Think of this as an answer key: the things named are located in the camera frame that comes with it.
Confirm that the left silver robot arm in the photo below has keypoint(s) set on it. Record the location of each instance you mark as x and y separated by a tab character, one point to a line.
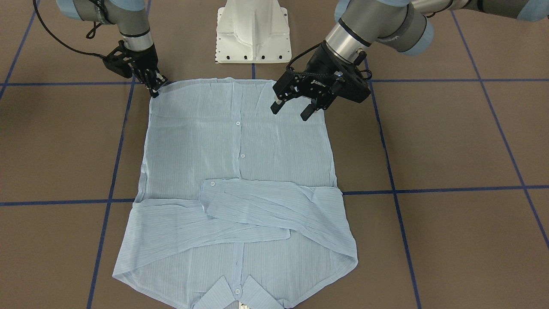
403	25

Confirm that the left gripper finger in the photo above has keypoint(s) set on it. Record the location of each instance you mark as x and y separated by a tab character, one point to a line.
280	101
314	106

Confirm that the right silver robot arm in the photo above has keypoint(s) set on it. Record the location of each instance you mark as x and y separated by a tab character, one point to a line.
130	16

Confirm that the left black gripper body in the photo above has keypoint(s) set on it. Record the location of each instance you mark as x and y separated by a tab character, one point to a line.
321	64

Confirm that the white camera pillar with base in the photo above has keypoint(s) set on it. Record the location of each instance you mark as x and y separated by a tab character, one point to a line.
253	31

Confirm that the light blue button shirt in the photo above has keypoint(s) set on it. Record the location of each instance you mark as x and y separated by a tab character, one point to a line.
236	205

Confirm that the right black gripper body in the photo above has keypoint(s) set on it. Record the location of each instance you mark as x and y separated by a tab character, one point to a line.
142	59

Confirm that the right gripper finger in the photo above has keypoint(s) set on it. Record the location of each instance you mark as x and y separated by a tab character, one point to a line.
157	80
144	78

